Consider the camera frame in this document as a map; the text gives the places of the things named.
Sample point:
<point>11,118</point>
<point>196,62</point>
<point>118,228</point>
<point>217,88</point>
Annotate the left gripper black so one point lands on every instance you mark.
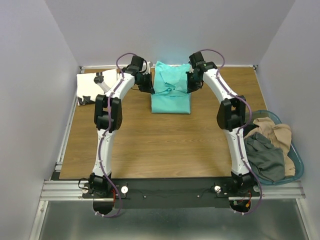
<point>148,87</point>

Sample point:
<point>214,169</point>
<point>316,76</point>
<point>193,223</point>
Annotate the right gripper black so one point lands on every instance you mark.
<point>191,88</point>

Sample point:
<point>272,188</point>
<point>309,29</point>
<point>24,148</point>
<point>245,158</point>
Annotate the teal t shirt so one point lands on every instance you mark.
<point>170,90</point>

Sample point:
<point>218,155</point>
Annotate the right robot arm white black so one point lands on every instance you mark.
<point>230,117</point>

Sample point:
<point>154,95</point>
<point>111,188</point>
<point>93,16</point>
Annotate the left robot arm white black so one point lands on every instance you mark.
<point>108,117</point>

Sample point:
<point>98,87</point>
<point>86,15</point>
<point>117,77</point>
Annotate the folded white printed t shirt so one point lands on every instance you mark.
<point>89,85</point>

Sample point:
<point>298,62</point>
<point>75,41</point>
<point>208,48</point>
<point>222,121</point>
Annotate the teal plastic laundry basket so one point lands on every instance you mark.
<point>251,128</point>

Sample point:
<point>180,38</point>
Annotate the beige t shirt in basket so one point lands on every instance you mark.
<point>280,135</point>

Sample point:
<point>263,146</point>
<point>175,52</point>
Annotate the grey t shirt in basket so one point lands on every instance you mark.
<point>266,160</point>

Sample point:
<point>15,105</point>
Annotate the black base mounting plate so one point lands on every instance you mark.
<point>222,197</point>

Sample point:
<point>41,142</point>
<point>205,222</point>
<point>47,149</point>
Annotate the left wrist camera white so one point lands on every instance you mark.
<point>147,70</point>

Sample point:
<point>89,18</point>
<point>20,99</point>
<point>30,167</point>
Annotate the aluminium back rail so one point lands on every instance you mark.
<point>110,66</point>

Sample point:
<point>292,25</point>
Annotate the aluminium rail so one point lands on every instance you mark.
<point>62,150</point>
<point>73,191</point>
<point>110,66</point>

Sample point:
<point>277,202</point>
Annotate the aluminium left side rail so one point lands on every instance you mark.
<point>62,150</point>

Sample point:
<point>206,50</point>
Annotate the aluminium front rail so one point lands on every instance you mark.
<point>73,191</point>

